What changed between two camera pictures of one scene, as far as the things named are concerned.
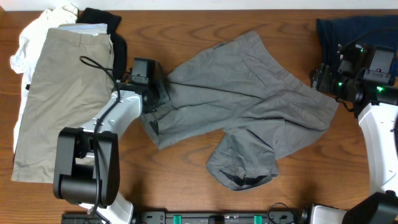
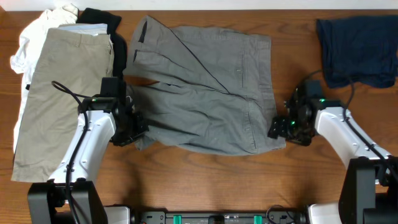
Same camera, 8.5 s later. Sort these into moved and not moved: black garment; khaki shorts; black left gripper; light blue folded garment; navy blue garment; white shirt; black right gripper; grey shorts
Moved: grey shorts; black left gripper; black right gripper
Not moved: navy blue garment; white shirt; black garment; light blue folded garment; khaki shorts
